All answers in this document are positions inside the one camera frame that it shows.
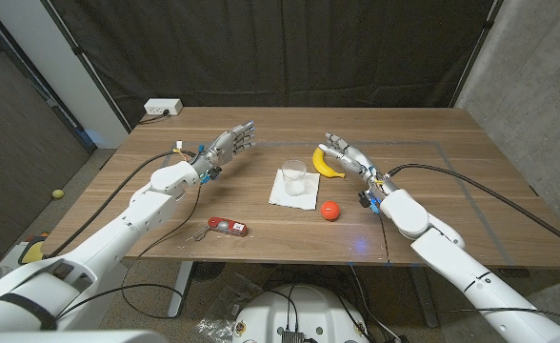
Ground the white robot torso base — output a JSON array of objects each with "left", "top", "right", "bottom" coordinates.
[{"left": 231, "top": 284, "right": 370, "bottom": 343}]

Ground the clear plastic bag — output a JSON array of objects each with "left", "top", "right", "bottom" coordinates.
[{"left": 194, "top": 273, "right": 264, "bottom": 343}]

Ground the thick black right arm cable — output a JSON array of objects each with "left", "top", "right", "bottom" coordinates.
[{"left": 387, "top": 163, "right": 560, "bottom": 255}]

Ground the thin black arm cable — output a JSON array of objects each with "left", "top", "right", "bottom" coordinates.
[
  {"left": 55, "top": 183, "right": 203, "bottom": 321},
  {"left": 444, "top": 306, "right": 560, "bottom": 319}
]

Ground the black floor cable bundle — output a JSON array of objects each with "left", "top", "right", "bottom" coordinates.
[{"left": 260, "top": 264, "right": 408, "bottom": 343}]

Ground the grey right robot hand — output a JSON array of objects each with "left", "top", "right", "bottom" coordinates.
[{"left": 318, "top": 132, "right": 398, "bottom": 196}]

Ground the clear plastic measuring cup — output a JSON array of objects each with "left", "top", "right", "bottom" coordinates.
[{"left": 281, "top": 159, "right": 309, "bottom": 197}]

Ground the yellow toy banana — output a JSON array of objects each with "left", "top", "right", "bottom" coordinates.
[{"left": 312, "top": 146, "right": 347, "bottom": 180}]

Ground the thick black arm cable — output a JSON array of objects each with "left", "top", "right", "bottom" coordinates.
[
  {"left": 45, "top": 150, "right": 198, "bottom": 259},
  {"left": 387, "top": 163, "right": 560, "bottom": 255}
]

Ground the orange ball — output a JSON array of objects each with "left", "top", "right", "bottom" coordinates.
[{"left": 320, "top": 200, "right": 342, "bottom": 222}]

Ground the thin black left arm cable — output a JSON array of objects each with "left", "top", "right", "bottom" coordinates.
[{"left": 55, "top": 183, "right": 203, "bottom": 321}]

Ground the yellow and black device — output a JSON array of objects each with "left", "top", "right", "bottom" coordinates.
[{"left": 17, "top": 232, "right": 50, "bottom": 266}]

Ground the white table leg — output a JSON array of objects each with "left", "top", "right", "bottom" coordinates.
[{"left": 168, "top": 260, "right": 195, "bottom": 319}]

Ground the black ribbed round object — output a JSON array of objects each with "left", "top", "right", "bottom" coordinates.
[{"left": 191, "top": 261, "right": 227, "bottom": 283}]

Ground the black backdrop curtain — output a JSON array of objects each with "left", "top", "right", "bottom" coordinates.
[{"left": 41, "top": 0, "right": 505, "bottom": 131}]

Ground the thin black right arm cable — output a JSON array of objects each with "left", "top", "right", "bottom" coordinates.
[{"left": 444, "top": 306, "right": 560, "bottom": 319}]

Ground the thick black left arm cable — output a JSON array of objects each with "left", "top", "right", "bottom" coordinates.
[{"left": 45, "top": 150, "right": 198, "bottom": 259}]

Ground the white paper napkin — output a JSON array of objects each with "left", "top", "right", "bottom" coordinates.
[{"left": 268, "top": 169, "right": 321, "bottom": 212}]

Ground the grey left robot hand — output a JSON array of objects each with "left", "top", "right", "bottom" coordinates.
[{"left": 191, "top": 120, "right": 257, "bottom": 178}]

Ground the black backdrop stand pole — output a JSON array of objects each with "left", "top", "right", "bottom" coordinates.
[
  {"left": 40, "top": 0, "right": 133, "bottom": 133},
  {"left": 449, "top": 0, "right": 505, "bottom": 109}
]

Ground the red toy pocket knife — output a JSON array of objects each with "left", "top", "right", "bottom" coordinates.
[{"left": 192, "top": 216, "right": 250, "bottom": 242}]

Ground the grey table leg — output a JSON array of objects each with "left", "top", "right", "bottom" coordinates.
[{"left": 408, "top": 266, "right": 440, "bottom": 329}]

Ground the white power strip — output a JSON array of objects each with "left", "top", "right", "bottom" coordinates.
[{"left": 143, "top": 97, "right": 184, "bottom": 116}]

